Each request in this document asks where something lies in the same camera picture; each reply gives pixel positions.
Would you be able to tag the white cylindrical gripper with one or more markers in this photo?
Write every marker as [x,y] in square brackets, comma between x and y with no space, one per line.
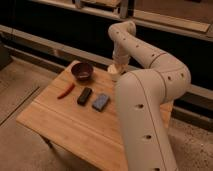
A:
[121,60]

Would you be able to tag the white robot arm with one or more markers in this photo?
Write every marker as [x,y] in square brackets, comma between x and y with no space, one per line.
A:
[139,95]

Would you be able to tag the dark red bowl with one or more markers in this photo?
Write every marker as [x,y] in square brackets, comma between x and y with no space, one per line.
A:
[82,71]

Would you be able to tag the black rectangular block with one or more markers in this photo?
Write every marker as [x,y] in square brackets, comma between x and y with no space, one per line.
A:
[85,94]

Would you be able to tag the blue sponge block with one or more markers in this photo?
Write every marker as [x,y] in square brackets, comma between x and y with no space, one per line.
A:
[100,102]

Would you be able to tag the wooden table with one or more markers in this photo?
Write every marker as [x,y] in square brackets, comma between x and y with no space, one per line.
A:
[80,129]

